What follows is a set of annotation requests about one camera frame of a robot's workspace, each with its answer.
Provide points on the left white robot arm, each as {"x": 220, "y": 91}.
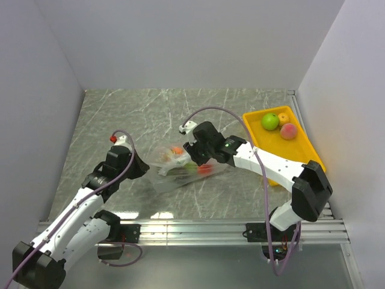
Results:
{"x": 45, "y": 261}

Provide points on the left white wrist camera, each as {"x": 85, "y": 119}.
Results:
{"x": 121, "y": 141}

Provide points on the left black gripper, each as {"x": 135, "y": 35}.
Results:
{"x": 141, "y": 167}

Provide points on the small orange fruit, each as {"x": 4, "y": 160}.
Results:
{"x": 283, "y": 119}

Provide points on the aluminium rail frame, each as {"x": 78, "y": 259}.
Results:
{"x": 193, "y": 236}

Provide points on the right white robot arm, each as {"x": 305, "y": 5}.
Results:
{"x": 308, "y": 184}

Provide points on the red fruit in bag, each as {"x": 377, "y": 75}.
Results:
{"x": 205, "y": 169}

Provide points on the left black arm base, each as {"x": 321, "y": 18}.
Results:
{"x": 126, "y": 233}

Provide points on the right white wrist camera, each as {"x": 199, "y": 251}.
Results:
{"x": 187, "y": 130}

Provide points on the orange fruit in bag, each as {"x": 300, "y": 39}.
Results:
{"x": 177, "y": 150}

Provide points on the green apple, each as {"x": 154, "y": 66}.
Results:
{"x": 270, "y": 121}

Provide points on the yellow plastic tray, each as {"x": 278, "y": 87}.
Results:
{"x": 298, "y": 149}

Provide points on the pink peach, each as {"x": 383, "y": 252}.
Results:
{"x": 288, "y": 131}

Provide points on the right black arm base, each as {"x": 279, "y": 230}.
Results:
{"x": 256, "y": 232}

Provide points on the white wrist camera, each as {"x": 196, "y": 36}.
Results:
{"x": 121, "y": 141}
{"x": 187, "y": 130}

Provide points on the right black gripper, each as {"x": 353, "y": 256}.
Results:
{"x": 192, "y": 150}

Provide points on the clear plastic bag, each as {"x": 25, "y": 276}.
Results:
{"x": 166, "y": 171}

